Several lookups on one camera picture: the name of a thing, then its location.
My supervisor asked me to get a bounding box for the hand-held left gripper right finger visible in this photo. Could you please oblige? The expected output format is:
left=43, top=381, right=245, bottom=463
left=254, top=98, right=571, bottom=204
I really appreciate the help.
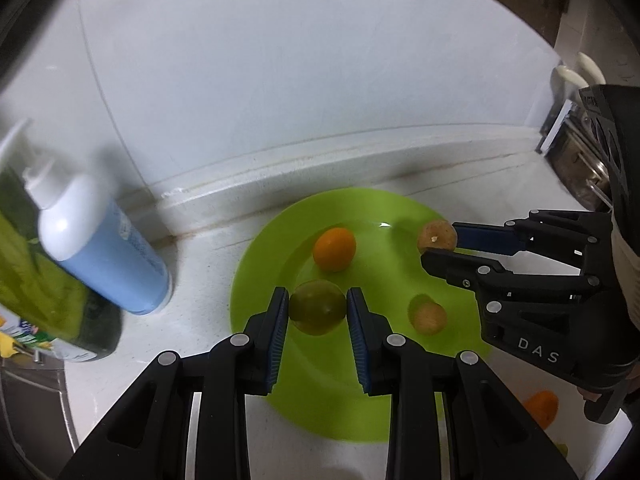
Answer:
left=346, top=287, right=586, bottom=480

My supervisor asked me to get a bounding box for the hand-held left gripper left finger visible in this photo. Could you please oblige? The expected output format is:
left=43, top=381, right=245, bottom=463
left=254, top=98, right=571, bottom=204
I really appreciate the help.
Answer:
left=60, top=287, right=291, bottom=480

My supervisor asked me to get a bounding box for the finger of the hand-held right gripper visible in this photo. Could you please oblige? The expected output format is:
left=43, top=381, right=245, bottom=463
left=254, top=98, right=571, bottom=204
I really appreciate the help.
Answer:
left=451, top=209, right=615, bottom=277
left=420, top=250, right=608, bottom=312

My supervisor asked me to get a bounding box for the brown longan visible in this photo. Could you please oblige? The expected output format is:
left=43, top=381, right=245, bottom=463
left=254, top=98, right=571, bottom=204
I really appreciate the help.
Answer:
left=409, top=300, right=447, bottom=336
left=417, top=219, right=458, bottom=256

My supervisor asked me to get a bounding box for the small green lime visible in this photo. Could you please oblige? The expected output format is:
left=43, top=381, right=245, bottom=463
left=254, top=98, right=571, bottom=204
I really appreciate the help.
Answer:
left=289, top=280, right=348, bottom=336

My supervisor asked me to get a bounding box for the small orange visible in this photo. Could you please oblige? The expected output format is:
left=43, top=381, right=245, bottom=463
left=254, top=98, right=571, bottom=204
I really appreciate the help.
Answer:
left=313, top=227, right=357, bottom=273
left=522, top=391, right=560, bottom=430

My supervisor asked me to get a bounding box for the green plastic plate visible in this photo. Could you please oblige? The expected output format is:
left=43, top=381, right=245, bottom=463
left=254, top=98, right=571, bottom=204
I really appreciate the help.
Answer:
left=229, top=187, right=493, bottom=443

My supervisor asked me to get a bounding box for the grey-edged white board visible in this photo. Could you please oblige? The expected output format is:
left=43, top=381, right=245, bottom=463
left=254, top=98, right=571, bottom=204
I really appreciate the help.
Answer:
left=536, top=97, right=572, bottom=155

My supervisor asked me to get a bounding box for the blue pump bottle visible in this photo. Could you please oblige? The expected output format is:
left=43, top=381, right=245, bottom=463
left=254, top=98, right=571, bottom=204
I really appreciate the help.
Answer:
left=0, top=117, right=173, bottom=317

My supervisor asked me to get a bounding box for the dark brown cabinet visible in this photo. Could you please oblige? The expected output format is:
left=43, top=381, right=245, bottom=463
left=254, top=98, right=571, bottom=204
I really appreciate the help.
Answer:
left=477, top=0, right=640, bottom=53

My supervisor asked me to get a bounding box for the green dish soap bottle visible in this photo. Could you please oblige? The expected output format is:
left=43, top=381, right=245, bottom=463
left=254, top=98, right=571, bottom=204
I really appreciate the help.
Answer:
left=0, top=165, right=123, bottom=363

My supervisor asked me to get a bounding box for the stainless steel sink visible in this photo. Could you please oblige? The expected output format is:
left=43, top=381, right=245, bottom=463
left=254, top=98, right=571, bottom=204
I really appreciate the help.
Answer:
left=0, top=347, right=81, bottom=480

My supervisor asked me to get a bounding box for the white wall hook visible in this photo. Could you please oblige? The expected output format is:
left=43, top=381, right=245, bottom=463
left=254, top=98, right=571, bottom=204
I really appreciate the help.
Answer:
left=552, top=66, right=591, bottom=93
left=575, top=51, right=606, bottom=83

